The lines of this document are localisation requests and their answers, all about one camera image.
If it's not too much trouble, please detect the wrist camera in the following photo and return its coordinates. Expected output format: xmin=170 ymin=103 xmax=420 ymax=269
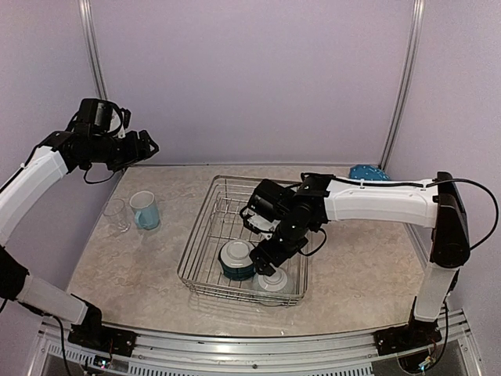
xmin=108 ymin=105 xmax=131 ymax=139
xmin=239 ymin=206 xmax=279 ymax=239

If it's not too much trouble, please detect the clear drinking glass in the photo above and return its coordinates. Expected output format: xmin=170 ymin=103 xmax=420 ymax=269
xmin=103 ymin=198 xmax=131 ymax=233

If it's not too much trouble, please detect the light blue faceted mug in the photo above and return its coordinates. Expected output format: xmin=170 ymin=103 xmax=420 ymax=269
xmin=129 ymin=190 xmax=160 ymax=230

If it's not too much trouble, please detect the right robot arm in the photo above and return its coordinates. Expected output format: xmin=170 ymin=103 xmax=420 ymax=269
xmin=240 ymin=172 xmax=477 ymax=349

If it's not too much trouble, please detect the left aluminium wall post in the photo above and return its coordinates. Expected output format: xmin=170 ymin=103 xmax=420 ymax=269
xmin=77 ymin=0 xmax=108 ymax=100

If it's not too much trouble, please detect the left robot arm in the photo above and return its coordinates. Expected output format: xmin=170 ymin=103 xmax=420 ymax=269
xmin=1 ymin=98 xmax=160 ymax=349

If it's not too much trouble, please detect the metal wire dish rack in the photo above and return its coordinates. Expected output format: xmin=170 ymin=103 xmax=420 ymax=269
xmin=177 ymin=175 xmax=308 ymax=306

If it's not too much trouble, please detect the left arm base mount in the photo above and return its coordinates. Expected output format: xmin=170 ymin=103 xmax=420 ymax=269
xmin=68 ymin=311 xmax=138 ymax=357

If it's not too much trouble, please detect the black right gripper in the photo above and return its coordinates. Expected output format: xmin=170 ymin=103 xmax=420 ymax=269
xmin=249 ymin=214 xmax=312 ymax=277

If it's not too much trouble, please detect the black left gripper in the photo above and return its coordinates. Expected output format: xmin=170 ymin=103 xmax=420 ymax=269
xmin=84 ymin=128 xmax=158 ymax=172

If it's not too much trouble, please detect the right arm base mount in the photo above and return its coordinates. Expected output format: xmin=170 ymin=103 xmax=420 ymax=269
xmin=373 ymin=321 xmax=442 ymax=356

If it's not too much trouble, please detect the aluminium front rail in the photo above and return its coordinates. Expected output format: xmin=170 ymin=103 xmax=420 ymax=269
xmin=25 ymin=310 xmax=485 ymax=375

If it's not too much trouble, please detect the right aluminium wall post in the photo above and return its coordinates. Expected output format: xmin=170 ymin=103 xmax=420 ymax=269
xmin=379 ymin=0 xmax=426 ymax=170

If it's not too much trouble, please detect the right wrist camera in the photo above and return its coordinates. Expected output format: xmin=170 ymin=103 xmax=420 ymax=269
xmin=239 ymin=206 xmax=279 ymax=239

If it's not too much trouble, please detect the grey green bowl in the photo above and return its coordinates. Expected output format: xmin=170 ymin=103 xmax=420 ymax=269
xmin=252 ymin=268 xmax=294 ymax=295

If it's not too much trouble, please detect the dark teal bowl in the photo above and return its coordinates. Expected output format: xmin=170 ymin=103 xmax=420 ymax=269
xmin=218 ymin=240 xmax=256 ymax=281

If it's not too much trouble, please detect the aluminium wall post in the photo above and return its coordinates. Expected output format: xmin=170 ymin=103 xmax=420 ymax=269
xmin=379 ymin=0 xmax=426 ymax=170
xmin=77 ymin=0 xmax=108 ymax=100

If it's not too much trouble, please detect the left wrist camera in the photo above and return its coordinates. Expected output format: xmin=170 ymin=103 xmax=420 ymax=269
xmin=108 ymin=105 xmax=131 ymax=139

